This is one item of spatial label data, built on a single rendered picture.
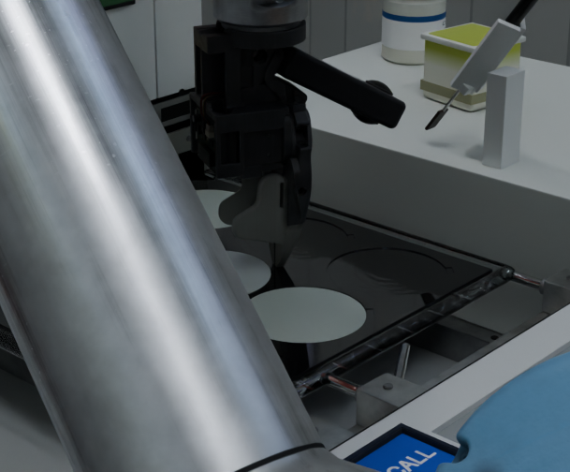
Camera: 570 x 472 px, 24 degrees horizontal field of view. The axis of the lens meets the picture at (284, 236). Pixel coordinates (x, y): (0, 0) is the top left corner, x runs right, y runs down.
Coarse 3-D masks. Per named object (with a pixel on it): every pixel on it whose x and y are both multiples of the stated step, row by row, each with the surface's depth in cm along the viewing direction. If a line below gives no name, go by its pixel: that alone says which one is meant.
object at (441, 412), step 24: (528, 336) 91; (552, 336) 91; (480, 360) 88; (504, 360) 88; (528, 360) 88; (456, 384) 85; (480, 384) 85; (504, 384) 85; (408, 408) 82; (432, 408) 82; (456, 408) 82; (384, 432) 80; (432, 432) 80; (456, 432) 80
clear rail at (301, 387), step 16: (496, 272) 114; (512, 272) 115; (464, 288) 111; (480, 288) 112; (496, 288) 114; (432, 304) 109; (448, 304) 109; (464, 304) 111; (416, 320) 106; (432, 320) 107; (384, 336) 104; (400, 336) 105; (352, 352) 101; (368, 352) 102; (320, 368) 99; (336, 368) 99; (352, 368) 101; (304, 384) 97; (320, 384) 98
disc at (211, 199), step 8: (200, 192) 132; (208, 192) 132; (216, 192) 132; (224, 192) 132; (232, 192) 132; (200, 200) 130; (208, 200) 130; (216, 200) 130; (208, 208) 129; (216, 208) 129; (216, 216) 127; (216, 224) 125; (224, 224) 125
